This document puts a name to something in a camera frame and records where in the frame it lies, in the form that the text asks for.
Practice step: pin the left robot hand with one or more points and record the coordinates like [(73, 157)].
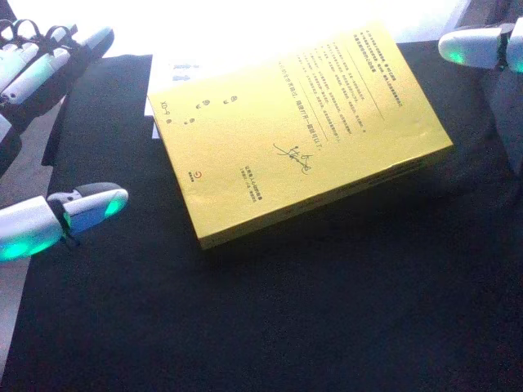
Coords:
[(28, 220)]

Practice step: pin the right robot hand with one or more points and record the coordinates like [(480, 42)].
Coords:
[(470, 45)]

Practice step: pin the yellow book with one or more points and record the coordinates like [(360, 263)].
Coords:
[(286, 143)]

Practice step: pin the white flat box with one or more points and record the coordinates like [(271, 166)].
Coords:
[(167, 77), (156, 128)]

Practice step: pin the black table cloth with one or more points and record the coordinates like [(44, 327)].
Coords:
[(261, 318)]

